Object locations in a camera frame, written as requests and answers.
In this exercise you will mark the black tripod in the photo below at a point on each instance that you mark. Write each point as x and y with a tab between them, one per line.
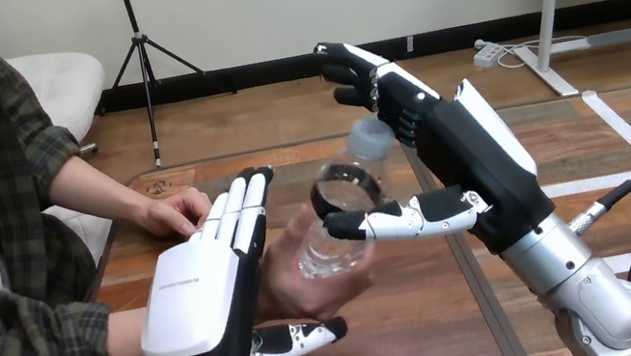
142	58

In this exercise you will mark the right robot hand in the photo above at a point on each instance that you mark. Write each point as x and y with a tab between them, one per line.
471	175

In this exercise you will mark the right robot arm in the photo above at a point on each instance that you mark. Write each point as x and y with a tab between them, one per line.
589	297

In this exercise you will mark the white power strip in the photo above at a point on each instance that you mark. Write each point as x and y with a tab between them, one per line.
487	54

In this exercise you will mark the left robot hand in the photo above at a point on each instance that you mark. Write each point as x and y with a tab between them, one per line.
194	301

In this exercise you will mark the clear water bottle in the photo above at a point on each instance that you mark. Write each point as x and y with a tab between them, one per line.
351	193

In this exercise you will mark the person's hand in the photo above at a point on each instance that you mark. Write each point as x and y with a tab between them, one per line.
176	213
298	299

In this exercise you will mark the person's forearm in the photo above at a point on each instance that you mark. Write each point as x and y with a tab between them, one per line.
125	349
97	192

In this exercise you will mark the white cushioned chair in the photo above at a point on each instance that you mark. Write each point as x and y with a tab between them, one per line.
85	233
62	85

